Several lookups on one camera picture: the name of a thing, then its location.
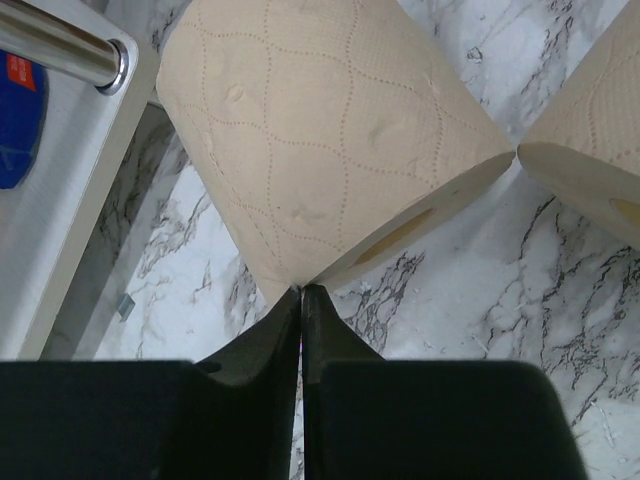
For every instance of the blue Tempo roll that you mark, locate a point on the blue Tempo roll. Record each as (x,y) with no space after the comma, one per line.
(23,107)

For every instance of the white two-tier shelf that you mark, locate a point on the white two-tier shelf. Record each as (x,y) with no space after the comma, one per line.
(99,79)

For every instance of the brown paper roll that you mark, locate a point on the brown paper roll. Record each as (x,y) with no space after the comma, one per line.
(329,134)
(584,147)

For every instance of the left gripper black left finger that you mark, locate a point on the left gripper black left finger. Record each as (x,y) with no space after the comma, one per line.
(228,416)

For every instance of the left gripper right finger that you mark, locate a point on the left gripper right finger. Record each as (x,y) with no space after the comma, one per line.
(366,417)

